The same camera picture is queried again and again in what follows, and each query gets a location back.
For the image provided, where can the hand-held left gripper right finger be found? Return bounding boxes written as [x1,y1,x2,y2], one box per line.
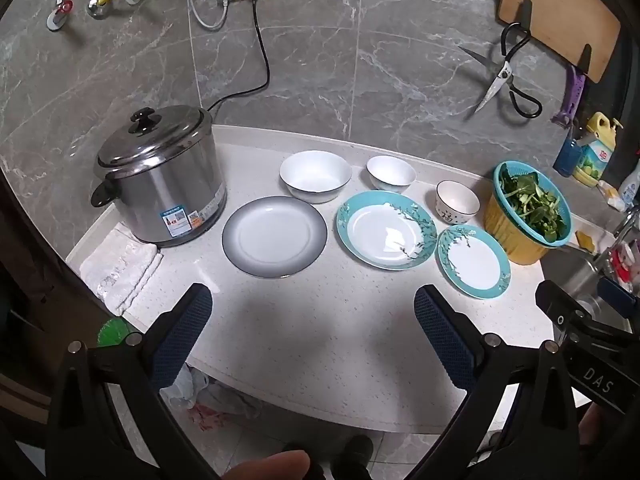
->
[404,284,592,480]

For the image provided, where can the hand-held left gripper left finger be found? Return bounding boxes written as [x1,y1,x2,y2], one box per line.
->
[45,282,222,480]

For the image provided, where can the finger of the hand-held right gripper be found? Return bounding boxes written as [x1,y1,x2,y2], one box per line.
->
[598,276,640,318]
[535,280,594,332]

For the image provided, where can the small teal floral plate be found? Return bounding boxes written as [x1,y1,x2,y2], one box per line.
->
[436,224,512,300]

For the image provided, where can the large teal floral plate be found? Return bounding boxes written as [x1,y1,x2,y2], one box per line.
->
[335,190,439,272]

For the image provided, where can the small patterned bowl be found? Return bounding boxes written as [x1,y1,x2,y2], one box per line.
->
[435,180,481,226]

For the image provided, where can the medium white bowl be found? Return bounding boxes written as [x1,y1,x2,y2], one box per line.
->
[366,155,417,195]

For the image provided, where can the large white bowl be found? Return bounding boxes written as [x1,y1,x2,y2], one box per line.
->
[279,150,353,205]

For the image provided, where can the person's right hand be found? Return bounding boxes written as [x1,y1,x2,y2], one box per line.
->
[579,402,609,449]

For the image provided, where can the person's left hand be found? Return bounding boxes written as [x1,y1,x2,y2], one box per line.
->
[230,450,312,480]

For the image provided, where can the steel sink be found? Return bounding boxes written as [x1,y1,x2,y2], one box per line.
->
[542,247,640,321]

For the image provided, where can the green round lid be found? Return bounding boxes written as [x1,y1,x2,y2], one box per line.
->
[97,316,136,347]

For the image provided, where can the metal faucet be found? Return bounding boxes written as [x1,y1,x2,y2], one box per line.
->
[612,205,640,261]

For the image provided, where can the crumpled plastic bag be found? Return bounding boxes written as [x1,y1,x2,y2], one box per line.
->
[160,360,263,433]

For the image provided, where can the white towel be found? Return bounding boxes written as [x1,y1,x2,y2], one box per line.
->
[79,222,165,317]

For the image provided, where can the green leafy vegetables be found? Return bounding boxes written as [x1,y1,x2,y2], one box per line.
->
[501,169,566,241]

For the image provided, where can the grey rimmed plate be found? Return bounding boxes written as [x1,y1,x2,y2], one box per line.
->
[221,196,329,278]

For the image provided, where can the teal colander basket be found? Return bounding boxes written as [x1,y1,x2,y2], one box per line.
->
[493,160,572,248]

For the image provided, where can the stainless steel rice cooker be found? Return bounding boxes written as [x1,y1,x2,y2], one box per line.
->
[90,125,228,248]

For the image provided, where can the yellow detergent bottle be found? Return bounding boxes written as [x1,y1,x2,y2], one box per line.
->
[572,111,626,187]

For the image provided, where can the blue cup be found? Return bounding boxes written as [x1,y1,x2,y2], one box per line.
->
[552,127,583,178]

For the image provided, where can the rice cooker lid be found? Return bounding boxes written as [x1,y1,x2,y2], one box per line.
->
[95,105,213,171]

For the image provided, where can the wooden cutting board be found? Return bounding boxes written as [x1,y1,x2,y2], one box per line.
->
[496,0,622,85]

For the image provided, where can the purple utensil handle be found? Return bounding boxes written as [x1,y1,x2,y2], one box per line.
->
[551,67,587,128]

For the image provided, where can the black handled kitchen scissors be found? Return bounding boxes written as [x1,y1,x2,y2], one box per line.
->
[457,22,544,120]

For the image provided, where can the black power cable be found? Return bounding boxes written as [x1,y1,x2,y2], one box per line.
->
[206,0,273,113]

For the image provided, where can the red handled wall valve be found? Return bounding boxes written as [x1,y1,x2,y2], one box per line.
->
[47,0,75,31]

